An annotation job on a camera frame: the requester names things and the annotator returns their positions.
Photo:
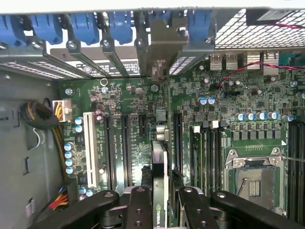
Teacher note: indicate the blue slot retention clip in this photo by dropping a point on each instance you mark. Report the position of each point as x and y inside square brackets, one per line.
[7, 31]
[200, 26]
[85, 27]
[47, 28]
[121, 27]

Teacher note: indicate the white expansion slot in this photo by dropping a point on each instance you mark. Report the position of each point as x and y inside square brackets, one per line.
[91, 148]

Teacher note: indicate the CPU socket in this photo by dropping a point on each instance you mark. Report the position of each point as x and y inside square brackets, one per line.
[257, 190]

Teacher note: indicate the metal slot cover plate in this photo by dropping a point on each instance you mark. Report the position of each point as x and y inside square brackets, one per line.
[141, 55]
[76, 52]
[112, 55]

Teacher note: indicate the short black expansion slot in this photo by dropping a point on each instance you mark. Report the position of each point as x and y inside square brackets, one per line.
[143, 125]

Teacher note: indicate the grey power supply unit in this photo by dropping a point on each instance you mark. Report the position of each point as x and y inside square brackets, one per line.
[14, 155]

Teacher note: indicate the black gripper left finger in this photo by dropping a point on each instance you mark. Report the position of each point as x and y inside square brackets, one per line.
[140, 210]

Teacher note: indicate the teal port connector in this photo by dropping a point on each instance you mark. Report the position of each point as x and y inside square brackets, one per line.
[293, 60]

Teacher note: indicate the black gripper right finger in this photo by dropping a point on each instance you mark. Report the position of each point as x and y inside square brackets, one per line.
[193, 210]

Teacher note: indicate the black RAM slot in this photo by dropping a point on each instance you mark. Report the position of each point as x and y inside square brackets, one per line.
[196, 129]
[291, 167]
[214, 155]
[300, 167]
[206, 155]
[222, 155]

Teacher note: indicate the thin metal locking lever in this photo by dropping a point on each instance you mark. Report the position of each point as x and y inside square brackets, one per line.
[295, 159]

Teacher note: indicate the green motherboard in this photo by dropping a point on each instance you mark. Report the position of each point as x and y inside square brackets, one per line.
[133, 95]

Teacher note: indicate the long black expansion slot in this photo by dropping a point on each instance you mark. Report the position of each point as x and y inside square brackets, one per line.
[126, 148]
[177, 138]
[110, 152]

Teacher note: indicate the white power connector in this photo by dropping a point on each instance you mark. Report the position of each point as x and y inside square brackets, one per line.
[62, 111]

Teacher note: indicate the black open PC case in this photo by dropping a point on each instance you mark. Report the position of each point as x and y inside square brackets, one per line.
[14, 62]

